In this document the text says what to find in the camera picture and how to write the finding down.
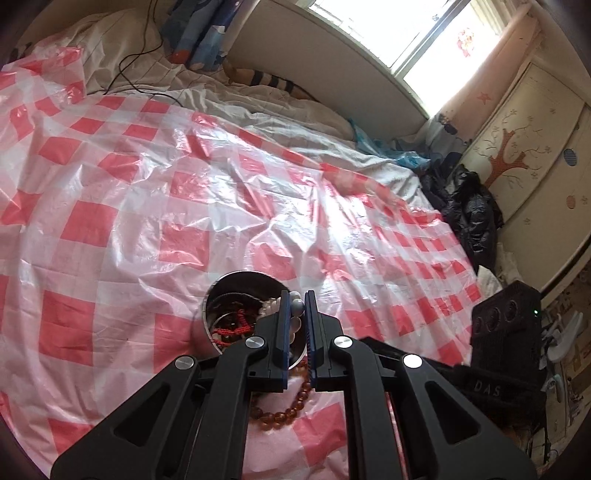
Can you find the amber bead bracelet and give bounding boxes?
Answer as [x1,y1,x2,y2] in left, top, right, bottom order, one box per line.
[250,359,320,433]

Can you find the blue plastic bag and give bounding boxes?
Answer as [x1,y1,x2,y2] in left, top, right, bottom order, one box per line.
[348,117,435,175]

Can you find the white bead bracelet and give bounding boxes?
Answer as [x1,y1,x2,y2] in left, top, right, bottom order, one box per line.
[257,290,306,334]

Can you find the red checked plastic sheet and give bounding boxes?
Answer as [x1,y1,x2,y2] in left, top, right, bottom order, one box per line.
[0,45,486,480]

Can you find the round metal tin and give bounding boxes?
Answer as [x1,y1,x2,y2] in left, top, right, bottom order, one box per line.
[198,271,311,371]

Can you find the white crumpled cloth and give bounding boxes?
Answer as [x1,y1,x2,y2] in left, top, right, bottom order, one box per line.
[475,264,505,297]

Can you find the blue patterned cloth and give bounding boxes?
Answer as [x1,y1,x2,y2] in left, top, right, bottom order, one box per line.
[158,0,244,73]

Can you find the window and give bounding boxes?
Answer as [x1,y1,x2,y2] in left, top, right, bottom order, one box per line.
[306,0,514,75]

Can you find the pink curtain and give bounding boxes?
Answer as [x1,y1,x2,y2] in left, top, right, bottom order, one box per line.
[435,13,542,126]

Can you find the red bead bracelet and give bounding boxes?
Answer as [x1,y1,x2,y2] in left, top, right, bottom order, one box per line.
[211,308,259,350]

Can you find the cream wardrobe with tree print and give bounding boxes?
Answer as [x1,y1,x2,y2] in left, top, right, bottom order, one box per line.
[456,59,591,297]

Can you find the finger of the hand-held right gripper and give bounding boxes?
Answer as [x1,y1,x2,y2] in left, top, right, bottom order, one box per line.
[360,336,474,371]

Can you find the white slipper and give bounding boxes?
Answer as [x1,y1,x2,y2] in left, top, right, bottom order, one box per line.
[539,311,585,364]

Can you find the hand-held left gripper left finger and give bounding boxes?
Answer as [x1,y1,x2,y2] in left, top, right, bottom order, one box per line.
[50,290,294,480]

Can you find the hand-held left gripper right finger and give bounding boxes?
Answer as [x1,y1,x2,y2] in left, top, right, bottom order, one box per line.
[304,290,539,480]

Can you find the black cable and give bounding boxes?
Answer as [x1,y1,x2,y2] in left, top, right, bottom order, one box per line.
[84,0,195,105]

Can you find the black jacket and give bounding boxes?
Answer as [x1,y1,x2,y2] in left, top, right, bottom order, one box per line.
[431,163,505,274]

